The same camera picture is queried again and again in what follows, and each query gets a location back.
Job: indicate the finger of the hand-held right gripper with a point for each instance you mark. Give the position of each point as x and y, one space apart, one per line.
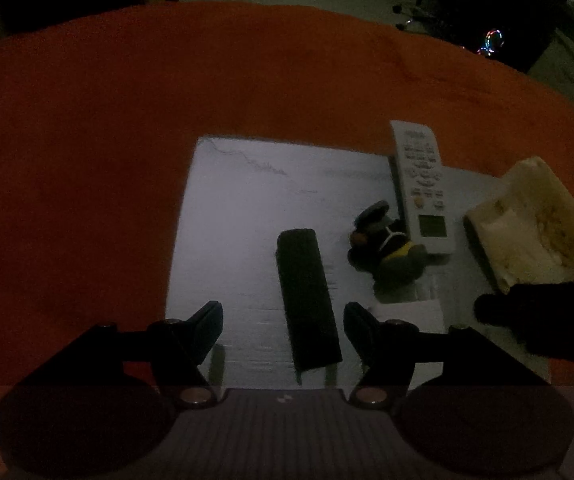
542 312

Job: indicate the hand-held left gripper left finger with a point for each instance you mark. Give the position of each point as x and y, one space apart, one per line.
211 327

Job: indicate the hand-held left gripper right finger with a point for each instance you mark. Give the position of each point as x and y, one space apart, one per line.
359 327

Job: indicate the black rectangular case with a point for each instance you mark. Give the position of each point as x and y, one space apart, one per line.
307 295

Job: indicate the cream printed cloth bag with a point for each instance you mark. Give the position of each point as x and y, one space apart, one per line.
527 220

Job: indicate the orange cloth-covered desktop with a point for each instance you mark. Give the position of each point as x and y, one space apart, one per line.
92 160

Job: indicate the dark plush toy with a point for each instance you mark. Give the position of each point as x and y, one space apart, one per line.
389 250

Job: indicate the white paper sheet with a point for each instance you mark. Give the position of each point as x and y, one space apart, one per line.
242 210

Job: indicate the white remote control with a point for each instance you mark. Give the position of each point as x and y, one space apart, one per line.
424 175

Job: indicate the grey cabinet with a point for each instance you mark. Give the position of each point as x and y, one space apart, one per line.
562 70

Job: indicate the coloured lights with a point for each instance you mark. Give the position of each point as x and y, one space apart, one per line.
492 42

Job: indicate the office chair base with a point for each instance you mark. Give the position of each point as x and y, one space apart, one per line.
417 7

